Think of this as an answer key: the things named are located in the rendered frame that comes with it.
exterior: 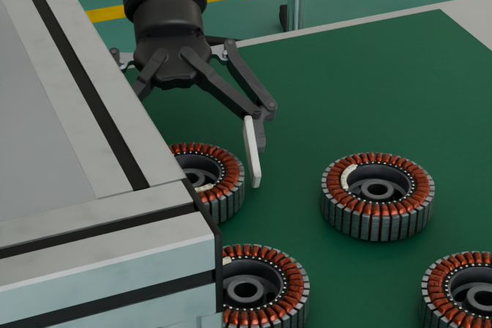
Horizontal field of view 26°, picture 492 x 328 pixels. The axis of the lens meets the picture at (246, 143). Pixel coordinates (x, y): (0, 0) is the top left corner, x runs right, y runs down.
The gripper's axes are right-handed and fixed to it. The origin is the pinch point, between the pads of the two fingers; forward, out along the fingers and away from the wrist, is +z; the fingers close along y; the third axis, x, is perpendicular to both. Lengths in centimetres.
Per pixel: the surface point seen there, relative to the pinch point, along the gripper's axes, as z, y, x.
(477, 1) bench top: -32, -45, -21
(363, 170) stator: 1.9, -17.5, 1.9
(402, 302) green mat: 17.7, -16.9, 7.8
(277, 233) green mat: 7.6, -7.7, 2.0
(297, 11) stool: -100, -45, -126
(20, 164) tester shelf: 22, 13, 53
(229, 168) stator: 0.1, -4.0, 1.7
